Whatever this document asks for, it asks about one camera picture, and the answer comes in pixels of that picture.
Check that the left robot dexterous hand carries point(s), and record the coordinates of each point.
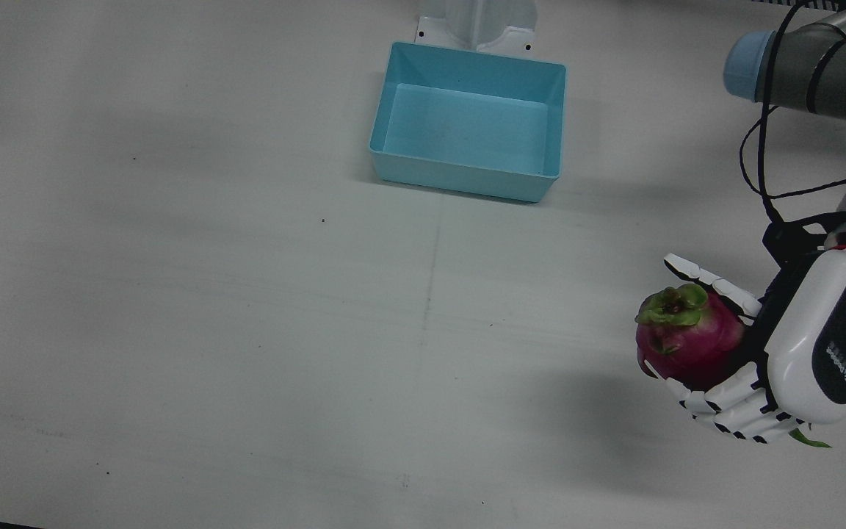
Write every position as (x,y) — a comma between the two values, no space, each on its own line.
(808,345)

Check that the pink green dragon fruit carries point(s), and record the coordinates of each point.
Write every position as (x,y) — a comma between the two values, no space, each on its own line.
(691,342)

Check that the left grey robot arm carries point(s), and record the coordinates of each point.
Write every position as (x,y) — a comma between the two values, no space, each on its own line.
(819,70)

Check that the light blue plastic bin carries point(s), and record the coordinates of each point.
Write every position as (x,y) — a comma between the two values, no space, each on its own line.
(467,132)

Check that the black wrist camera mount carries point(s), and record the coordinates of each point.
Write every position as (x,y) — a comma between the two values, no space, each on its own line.
(786,239)

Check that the white mount bracket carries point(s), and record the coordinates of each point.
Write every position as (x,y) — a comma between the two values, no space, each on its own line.
(434,31)

